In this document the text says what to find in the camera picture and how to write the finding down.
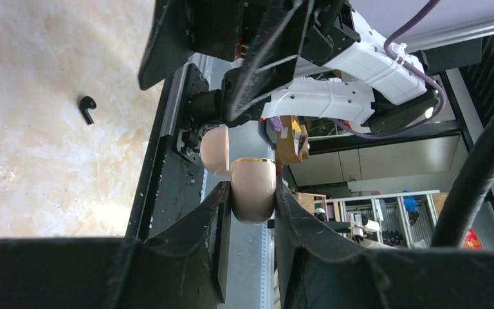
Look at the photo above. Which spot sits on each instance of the black earbud front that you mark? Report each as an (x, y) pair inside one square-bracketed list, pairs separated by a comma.
[(86, 104)]

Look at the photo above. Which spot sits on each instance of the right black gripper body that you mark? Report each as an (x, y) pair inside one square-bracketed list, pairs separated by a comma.
[(226, 30)]

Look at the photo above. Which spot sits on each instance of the beige earbud charging case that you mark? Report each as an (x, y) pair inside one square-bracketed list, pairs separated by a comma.
[(253, 180)]

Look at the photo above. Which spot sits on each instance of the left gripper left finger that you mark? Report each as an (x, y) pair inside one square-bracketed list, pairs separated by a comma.
[(185, 266)]

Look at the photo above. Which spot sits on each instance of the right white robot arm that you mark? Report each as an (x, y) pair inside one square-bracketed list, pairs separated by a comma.
[(374, 83)]

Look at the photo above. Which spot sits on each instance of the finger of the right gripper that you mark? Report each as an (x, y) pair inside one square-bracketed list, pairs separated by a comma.
[(168, 45), (272, 35)]

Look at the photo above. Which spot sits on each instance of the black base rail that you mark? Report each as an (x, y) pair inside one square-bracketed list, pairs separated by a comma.
[(168, 198)]

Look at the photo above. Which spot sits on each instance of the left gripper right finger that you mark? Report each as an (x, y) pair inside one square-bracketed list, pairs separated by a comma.
[(319, 268)]

